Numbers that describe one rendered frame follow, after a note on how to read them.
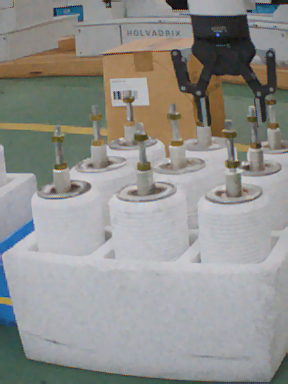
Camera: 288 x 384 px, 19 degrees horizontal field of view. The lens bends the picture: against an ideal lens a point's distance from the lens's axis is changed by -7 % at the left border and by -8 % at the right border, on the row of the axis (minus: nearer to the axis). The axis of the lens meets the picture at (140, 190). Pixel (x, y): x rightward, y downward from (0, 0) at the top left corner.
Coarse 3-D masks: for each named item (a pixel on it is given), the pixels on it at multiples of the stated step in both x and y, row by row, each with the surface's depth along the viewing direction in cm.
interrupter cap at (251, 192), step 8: (224, 184) 111; (248, 184) 110; (208, 192) 109; (216, 192) 109; (224, 192) 109; (248, 192) 108; (256, 192) 107; (208, 200) 107; (216, 200) 105; (224, 200) 105; (232, 200) 105; (240, 200) 104; (248, 200) 105
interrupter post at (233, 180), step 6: (228, 174) 106; (234, 174) 106; (240, 174) 107; (228, 180) 107; (234, 180) 106; (240, 180) 107; (228, 186) 107; (234, 186) 107; (240, 186) 107; (228, 192) 107; (234, 192) 107; (240, 192) 107
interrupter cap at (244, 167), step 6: (240, 162) 121; (246, 162) 121; (270, 162) 120; (276, 162) 119; (240, 168) 118; (246, 168) 119; (270, 168) 117; (276, 168) 117; (246, 174) 115; (252, 174) 115; (258, 174) 114; (264, 174) 114; (270, 174) 115
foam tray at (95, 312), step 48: (192, 240) 118; (48, 288) 114; (96, 288) 111; (144, 288) 108; (192, 288) 105; (240, 288) 103; (48, 336) 117; (96, 336) 113; (144, 336) 110; (192, 336) 107; (240, 336) 105
